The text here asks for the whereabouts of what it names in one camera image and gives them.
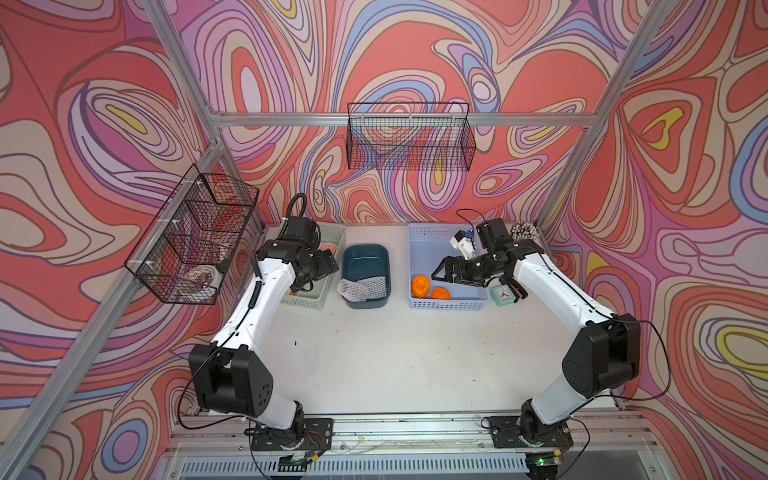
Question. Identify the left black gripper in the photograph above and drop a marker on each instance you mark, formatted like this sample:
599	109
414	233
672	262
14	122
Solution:
325	266

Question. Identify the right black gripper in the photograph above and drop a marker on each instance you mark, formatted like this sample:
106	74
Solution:
462	276

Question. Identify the white foam net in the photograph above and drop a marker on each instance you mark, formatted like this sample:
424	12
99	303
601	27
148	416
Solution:
377	287
353	291

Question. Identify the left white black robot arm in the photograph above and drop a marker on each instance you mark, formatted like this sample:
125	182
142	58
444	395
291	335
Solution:
228	375

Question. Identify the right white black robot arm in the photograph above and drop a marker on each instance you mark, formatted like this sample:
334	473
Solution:
605	350

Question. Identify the light blue plastic basket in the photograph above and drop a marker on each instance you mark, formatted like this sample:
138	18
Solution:
428	244

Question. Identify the green plastic basket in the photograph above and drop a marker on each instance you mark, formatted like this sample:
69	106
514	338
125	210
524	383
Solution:
316	297

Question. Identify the small teal alarm clock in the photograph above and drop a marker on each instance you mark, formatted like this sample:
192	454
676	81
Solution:
502	295

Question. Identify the dark teal plastic tub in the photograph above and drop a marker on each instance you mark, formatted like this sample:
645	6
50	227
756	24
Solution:
363	261

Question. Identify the cup of pencils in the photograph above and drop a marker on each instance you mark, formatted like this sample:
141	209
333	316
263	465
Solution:
524	231

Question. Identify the item in left wire basket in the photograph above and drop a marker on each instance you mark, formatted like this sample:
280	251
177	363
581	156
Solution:
200	283

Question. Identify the black wire basket left wall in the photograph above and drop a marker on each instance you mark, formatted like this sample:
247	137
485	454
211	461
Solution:
201	223

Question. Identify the black wire basket wall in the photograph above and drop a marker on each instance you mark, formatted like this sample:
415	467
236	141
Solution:
413	136
201	223

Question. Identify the black wire basket back wall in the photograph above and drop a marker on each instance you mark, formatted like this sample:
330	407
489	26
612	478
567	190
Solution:
413	136

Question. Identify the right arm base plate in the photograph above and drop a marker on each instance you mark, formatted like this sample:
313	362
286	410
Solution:
522	432

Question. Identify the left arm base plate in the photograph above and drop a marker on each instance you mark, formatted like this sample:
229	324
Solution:
313	434

